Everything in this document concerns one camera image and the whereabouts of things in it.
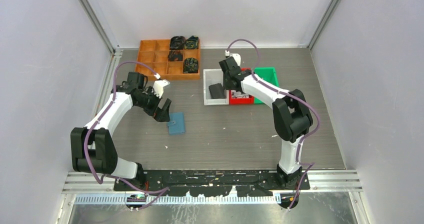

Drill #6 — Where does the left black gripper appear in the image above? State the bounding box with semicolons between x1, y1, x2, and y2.
134;86;171;122

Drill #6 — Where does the blue leather card holder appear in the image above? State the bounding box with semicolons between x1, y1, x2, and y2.
167;112;186;136

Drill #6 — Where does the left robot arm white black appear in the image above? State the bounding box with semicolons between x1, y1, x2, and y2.
70;72;172;191

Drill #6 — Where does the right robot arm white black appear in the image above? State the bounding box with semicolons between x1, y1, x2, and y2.
219;56;313;190

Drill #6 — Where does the white plastic bin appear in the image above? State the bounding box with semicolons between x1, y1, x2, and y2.
202;68;230;106

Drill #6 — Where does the black wallet in white bin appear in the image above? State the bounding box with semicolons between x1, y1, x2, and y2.
208;83;226;99

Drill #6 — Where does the red plastic bin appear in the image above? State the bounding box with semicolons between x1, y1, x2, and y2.
229;67;255;105

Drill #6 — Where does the green plastic bin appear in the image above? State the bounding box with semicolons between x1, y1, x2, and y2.
254;67;280;87

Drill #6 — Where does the rolled dark belt bottom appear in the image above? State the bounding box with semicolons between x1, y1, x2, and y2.
182;57;199;74

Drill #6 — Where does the rolled dark belt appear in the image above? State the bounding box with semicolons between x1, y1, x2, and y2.
167;50;184;62
184;35;199;50
169;36;186;50
182;57;199;74

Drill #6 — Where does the rolled dark belt top right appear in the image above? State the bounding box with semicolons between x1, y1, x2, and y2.
184;35;199;50

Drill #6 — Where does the orange wooden compartment tray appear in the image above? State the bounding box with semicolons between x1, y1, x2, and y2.
134;39;201;81

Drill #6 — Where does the rolled dark belt middle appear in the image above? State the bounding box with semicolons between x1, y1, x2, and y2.
167;50;184;62

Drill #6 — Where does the rolled dark belt top left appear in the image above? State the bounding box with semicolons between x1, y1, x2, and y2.
169;36;186;50

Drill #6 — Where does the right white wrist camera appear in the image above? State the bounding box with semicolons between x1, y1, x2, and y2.
224;50;241;66

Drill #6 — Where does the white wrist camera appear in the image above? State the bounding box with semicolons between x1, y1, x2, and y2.
224;50;241;66
152;79;170;99

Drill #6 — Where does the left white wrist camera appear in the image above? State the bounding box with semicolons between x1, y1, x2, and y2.
152;79;170;99

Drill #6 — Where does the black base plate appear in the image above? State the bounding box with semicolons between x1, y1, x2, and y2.
113;169;310;198

